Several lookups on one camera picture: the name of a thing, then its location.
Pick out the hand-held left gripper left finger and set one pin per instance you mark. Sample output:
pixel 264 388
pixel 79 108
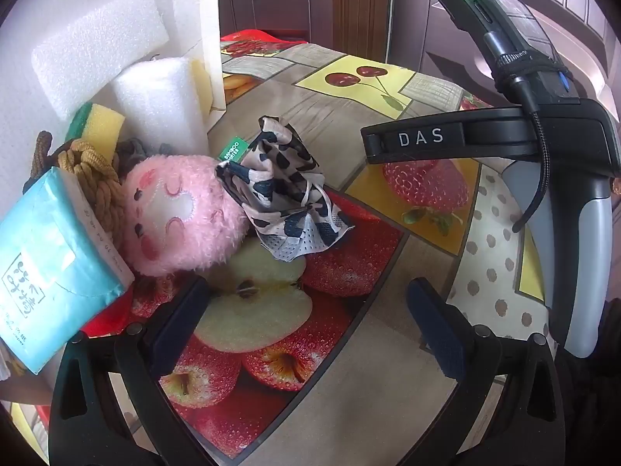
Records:
pixel 179 323

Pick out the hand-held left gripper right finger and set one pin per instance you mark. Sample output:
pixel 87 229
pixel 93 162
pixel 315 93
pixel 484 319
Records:
pixel 436 330

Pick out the pink plush toy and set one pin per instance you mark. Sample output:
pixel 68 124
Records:
pixel 184 213

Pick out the blue tissue pack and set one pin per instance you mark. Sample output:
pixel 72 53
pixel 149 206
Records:
pixel 53 262

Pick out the cow print face mask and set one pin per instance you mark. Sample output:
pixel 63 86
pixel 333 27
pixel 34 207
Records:
pixel 281 179

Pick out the yellow green scouring sponge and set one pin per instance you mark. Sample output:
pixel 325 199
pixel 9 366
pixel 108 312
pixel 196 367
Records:
pixel 99 124

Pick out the white foam block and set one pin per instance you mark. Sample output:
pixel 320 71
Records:
pixel 97 48
pixel 160 102

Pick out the brown wooden door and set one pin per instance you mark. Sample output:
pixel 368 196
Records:
pixel 349 5

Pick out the red cloth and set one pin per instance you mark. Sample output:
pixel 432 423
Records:
pixel 252 35

